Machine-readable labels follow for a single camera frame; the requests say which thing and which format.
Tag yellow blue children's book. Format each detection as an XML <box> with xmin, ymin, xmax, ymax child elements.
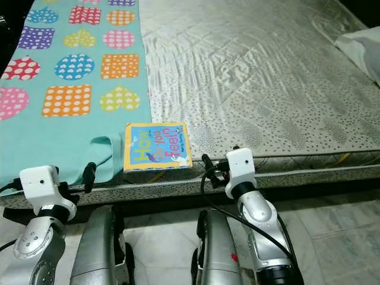
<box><xmin>123</xmin><ymin>122</ymin><xmax>194</xmax><ymax>173</ymax></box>

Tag white pillow tree print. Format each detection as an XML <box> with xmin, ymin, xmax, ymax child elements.
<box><xmin>334</xmin><ymin>25</ymin><xmax>380</xmax><ymax>72</ymax></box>

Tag teal sheet colourful shapes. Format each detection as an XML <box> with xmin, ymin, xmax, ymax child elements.
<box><xmin>0</xmin><ymin>0</ymin><xmax>152</xmax><ymax>197</ymax></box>

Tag silver left robot leg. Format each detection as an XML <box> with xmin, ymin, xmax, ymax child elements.
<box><xmin>68</xmin><ymin>205</ymin><xmax>128</xmax><ymax>285</ymax></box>

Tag silver robot leg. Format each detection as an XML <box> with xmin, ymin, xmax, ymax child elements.
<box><xmin>68</xmin><ymin>205</ymin><xmax>128</xmax><ymax>285</ymax></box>
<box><xmin>193</xmin><ymin>209</ymin><xmax>244</xmax><ymax>285</ymax></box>

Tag silver right robot leg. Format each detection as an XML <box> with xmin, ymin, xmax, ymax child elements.
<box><xmin>193</xmin><ymin>209</ymin><xmax>244</xmax><ymax>285</ymax></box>

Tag white quilted mattress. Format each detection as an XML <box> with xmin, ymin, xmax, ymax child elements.
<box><xmin>0</xmin><ymin>0</ymin><xmax>380</xmax><ymax>208</ymax></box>

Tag black furniture piece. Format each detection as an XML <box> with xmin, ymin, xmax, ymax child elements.
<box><xmin>0</xmin><ymin>0</ymin><xmax>30</xmax><ymax>57</ymax></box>

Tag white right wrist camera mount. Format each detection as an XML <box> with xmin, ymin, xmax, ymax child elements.
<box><xmin>224</xmin><ymin>147</ymin><xmax>259</xmax><ymax>200</ymax></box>

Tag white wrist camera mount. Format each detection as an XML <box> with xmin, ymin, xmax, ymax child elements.
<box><xmin>19</xmin><ymin>166</ymin><xmax>75</xmax><ymax>221</ymax></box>
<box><xmin>224</xmin><ymin>147</ymin><xmax>259</xmax><ymax>200</ymax></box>

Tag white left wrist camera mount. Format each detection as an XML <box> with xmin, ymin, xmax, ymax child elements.
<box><xmin>19</xmin><ymin>166</ymin><xmax>75</xmax><ymax>221</ymax></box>

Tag dark bed frame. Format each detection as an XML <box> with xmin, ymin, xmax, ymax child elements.
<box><xmin>0</xmin><ymin>181</ymin><xmax>380</xmax><ymax>217</ymax></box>

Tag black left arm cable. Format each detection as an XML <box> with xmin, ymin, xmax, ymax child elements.
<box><xmin>0</xmin><ymin>178</ymin><xmax>26</xmax><ymax>253</ymax></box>

